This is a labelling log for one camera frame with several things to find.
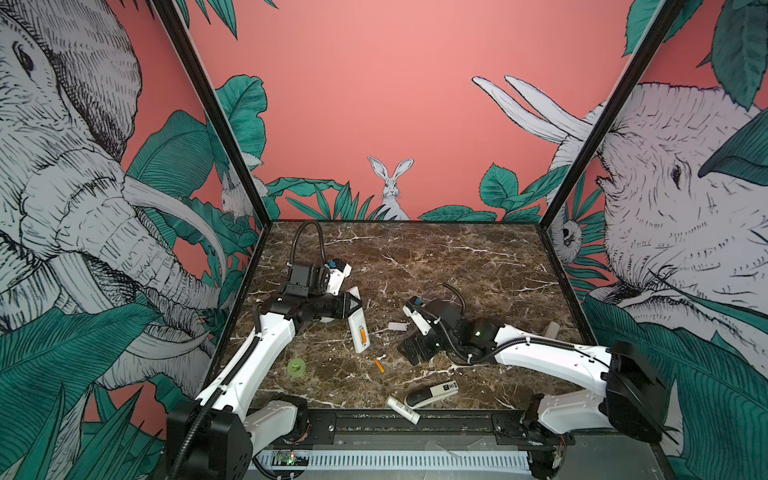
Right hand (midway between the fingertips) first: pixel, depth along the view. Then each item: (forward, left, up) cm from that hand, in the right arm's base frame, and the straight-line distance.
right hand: (405, 339), depth 78 cm
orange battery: (-4, +6, -11) cm, 14 cm away
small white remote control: (-15, 0, -9) cm, 18 cm away
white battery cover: (+9, +2, -11) cm, 15 cm away
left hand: (+8, +13, +7) cm, 16 cm away
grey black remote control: (-12, -4, -8) cm, 15 cm away
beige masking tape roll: (+7, -45, -9) cm, 47 cm away
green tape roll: (-4, +31, -11) cm, 33 cm away
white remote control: (+3, +13, +2) cm, 14 cm away
